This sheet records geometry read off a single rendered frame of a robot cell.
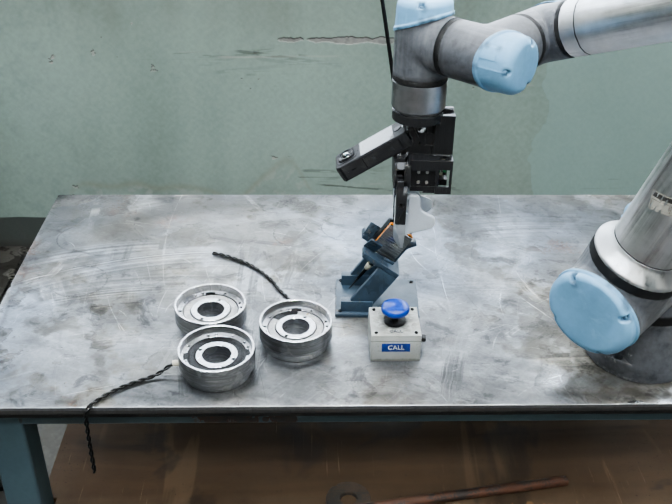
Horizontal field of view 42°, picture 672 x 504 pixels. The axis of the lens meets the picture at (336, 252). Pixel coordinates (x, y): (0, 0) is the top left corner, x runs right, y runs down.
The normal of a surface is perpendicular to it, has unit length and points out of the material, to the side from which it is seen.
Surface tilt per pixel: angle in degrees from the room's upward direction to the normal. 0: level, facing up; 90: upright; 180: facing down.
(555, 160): 90
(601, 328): 97
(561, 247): 0
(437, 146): 90
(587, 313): 97
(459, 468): 0
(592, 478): 0
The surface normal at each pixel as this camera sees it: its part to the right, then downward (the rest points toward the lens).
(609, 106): 0.03, 0.52
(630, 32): -0.54, 0.69
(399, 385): 0.01, -0.85
